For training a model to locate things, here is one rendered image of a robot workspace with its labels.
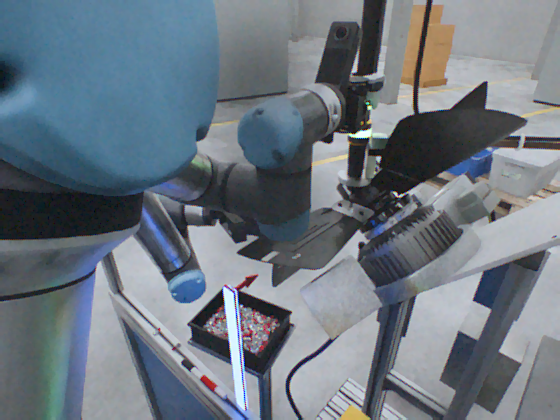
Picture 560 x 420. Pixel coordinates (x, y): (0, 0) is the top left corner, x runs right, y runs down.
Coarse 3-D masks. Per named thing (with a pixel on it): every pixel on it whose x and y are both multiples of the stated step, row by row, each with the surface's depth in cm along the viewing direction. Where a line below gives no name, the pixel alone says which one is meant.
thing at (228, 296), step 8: (224, 288) 56; (224, 296) 57; (232, 296) 55; (232, 304) 56; (232, 312) 57; (232, 320) 58; (232, 328) 60; (232, 336) 61; (232, 344) 62; (232, 352) 64; (232, 360) 65; (240, 376) 66; (240, 384) 67; (240, 392) 69; (240, 400) 71
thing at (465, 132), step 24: (408, 120) 52; (432, 120) 53; (456, 120) 54; (480, 120) 54; (504, 120) 55; (408, 144) 62; (432, 144) 61; (456, 144) 61; (480, 144) 60; (384, 168) 72; (408, 168) 70; (432, 168) 69
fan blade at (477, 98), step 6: (480, 84) 77; (486, 84) 78; (474, 90) 78; (480, 90) 78; (486, 90) 80; (468, 96) 78; (474, 96) 79; (480, 96) 80; (486, 96) 82; (462, 102) 79; (468, 102) 80; (474, 102) 81; (480, 102) 82; (450, 108) 79
